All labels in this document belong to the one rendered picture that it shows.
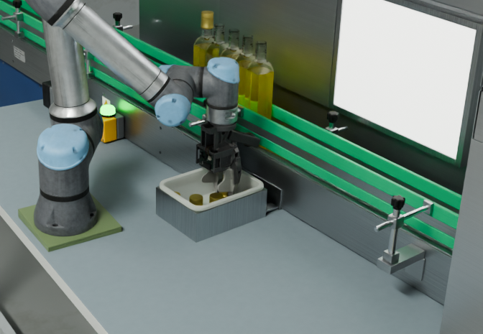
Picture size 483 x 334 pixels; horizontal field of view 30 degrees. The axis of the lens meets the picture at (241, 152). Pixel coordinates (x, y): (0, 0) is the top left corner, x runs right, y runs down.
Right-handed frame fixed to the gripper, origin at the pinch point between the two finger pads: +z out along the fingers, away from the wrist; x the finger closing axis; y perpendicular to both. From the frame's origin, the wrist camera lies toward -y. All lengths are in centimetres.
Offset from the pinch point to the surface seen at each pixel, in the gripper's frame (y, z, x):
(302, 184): -11.4, -4.8, 15.6
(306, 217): -11.3, 3.3, 18.0
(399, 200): -1, -20, 54
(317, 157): -13.4, -12.6, 18.0
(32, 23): -8, -14, -110
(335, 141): -20.5, -14.6, 17.0
